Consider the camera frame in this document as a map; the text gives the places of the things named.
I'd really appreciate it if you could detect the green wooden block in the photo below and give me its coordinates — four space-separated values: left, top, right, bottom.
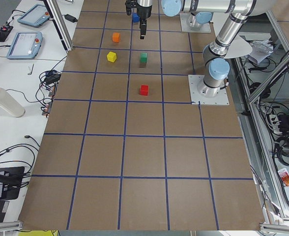
140 53 148 63

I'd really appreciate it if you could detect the teach pendant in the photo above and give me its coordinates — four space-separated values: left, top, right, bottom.
17 4 50 28
6 31 43 59

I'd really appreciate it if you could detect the orange wooden block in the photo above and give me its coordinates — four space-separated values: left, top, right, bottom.
112 32 120 43

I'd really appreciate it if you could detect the white plastic bottle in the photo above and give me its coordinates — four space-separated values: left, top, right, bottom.
0 87 25 118

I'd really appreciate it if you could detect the blue wooden block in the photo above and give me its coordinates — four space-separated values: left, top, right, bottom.
132 13 140 23

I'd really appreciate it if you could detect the near teach pendant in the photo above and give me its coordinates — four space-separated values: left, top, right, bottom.
6 31 43 59

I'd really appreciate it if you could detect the black monitor stand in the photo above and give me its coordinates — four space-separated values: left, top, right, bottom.
0 167 25 200

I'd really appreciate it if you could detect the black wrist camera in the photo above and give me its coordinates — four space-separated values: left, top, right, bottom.
125 0 137 16

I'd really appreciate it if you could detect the aluminium frame post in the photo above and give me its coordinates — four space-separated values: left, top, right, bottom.
43 0 73 52

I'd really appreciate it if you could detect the black power adapter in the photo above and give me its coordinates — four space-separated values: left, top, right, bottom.
64 14 78 23

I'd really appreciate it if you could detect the far teach pendant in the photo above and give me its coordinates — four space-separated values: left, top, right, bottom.
17 4 50 28

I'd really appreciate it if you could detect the white power strip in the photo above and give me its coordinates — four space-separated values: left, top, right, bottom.
267 114 282 135

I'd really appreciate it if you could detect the yellow wooden block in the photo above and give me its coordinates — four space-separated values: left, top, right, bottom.
107 51 117 63

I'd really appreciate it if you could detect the red snack packet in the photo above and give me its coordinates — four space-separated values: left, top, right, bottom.
278 168 289 187

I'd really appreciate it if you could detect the red wooden block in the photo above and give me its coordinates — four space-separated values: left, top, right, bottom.
140 85 149 96

